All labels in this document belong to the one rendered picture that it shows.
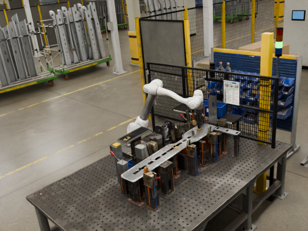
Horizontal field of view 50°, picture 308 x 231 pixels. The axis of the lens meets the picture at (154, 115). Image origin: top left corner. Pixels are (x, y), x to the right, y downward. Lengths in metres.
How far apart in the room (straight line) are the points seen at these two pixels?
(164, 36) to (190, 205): 3.44
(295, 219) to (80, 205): 2.38
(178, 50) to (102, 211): 3.32
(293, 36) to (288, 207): 6.32
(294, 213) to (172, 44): 3.22
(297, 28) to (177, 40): 4.85
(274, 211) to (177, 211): 1.53
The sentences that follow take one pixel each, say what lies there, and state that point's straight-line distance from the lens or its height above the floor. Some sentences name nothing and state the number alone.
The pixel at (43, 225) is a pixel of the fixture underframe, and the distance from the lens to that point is 3.85.
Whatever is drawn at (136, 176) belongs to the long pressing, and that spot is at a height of 1.00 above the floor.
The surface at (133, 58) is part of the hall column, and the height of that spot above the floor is 0.21.
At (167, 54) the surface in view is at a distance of 5.91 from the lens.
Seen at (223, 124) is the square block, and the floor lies 1.02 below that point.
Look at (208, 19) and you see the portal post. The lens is 7.73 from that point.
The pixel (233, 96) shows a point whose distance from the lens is 4.11.
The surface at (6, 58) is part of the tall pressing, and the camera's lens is 10.07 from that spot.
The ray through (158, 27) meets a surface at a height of 1.84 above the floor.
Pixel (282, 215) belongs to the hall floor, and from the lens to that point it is 4.27.
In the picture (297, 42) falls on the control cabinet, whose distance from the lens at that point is 9.92.
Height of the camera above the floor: 2.64
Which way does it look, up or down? 22 degrees down
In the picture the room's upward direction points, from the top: 5 degrees counter-clockwise
